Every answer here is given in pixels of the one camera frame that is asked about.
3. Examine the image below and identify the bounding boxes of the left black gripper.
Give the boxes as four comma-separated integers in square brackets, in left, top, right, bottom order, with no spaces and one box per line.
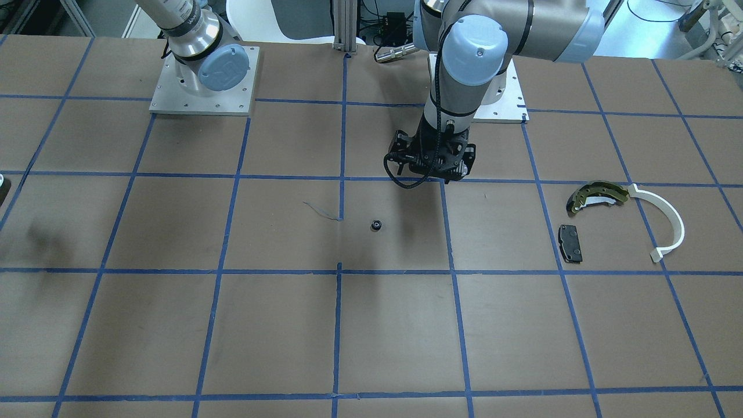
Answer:
[387,129,476,182]

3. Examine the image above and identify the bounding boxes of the white curved plastic bracket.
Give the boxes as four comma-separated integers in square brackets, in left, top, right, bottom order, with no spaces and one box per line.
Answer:
[627,183,686,264]

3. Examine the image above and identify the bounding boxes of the aluminium frame post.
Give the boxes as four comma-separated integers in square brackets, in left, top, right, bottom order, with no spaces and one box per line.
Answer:
[331,0,359,56]

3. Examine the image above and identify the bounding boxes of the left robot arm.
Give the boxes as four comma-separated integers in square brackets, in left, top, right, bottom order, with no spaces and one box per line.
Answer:
[383,1,608,183]

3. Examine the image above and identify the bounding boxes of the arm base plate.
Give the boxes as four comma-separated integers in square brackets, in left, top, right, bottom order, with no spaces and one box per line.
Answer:
[428,52,529,124]
[149,44,260,116]

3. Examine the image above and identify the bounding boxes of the black brake pad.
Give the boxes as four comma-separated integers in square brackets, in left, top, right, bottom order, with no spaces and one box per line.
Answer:
[558,224,583,264]

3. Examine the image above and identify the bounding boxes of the green brake shoe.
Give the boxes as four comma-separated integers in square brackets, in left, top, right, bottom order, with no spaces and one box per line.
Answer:
[566,181,630,216]

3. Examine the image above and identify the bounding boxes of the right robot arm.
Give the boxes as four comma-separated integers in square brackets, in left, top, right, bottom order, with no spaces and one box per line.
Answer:
[137,1,250,92]

